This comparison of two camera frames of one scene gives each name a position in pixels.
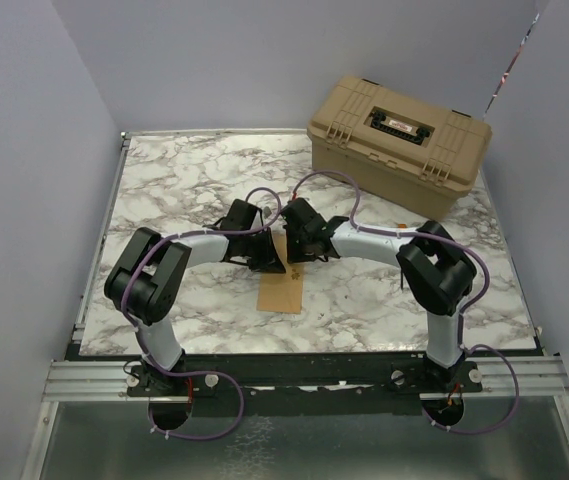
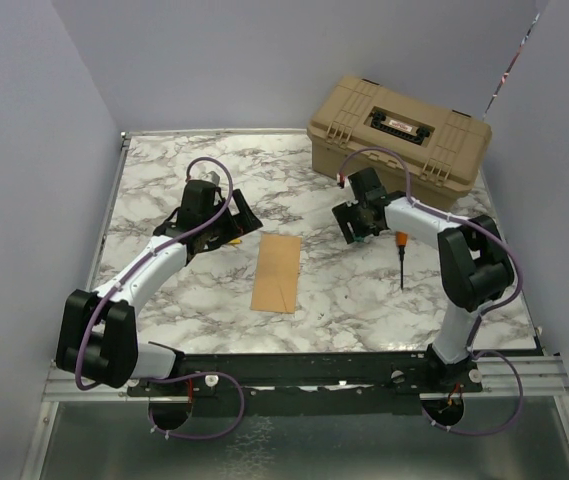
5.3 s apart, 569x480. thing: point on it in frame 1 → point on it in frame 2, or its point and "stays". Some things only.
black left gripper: x=269 y=262 → x=238 y=224
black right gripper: x=292 y=255 → x=345 y=214
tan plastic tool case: x=408 y=150 stays
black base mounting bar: x=305 y=384 stays
